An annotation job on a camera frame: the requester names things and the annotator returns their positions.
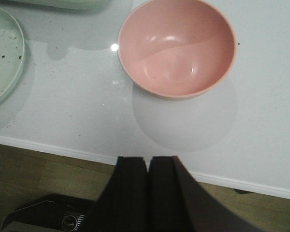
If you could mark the pink plastic bowl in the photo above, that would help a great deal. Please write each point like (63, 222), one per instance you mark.
(176, 49)

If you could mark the mint green round plate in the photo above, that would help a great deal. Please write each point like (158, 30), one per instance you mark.
(12, 53)

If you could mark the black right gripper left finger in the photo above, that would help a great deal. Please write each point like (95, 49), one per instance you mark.
(122, 206)

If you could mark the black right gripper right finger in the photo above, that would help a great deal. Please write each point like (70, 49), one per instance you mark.
(178, 203)

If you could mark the black camera device on floor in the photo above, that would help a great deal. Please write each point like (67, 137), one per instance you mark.
(53, 211)

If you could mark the mint green breakfast maker base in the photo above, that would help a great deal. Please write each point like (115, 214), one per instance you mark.
(69, 4)

